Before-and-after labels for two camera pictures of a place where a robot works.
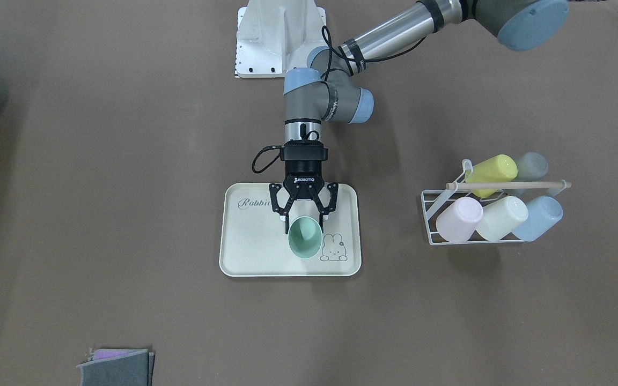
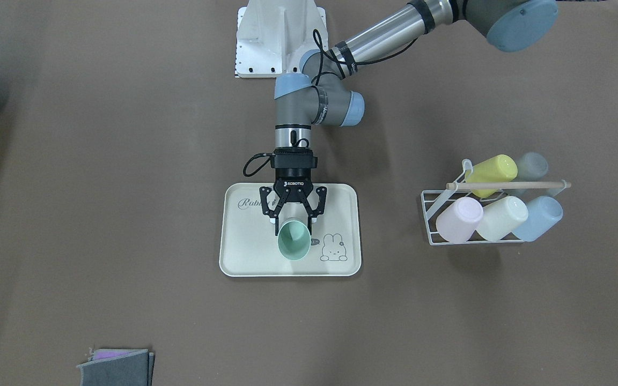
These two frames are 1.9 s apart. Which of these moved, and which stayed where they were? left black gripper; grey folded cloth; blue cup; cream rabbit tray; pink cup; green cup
Moved: left black gripper; green cup
Stayed: blue cup; grey folded cloth; pink cup; cream rabbit tray
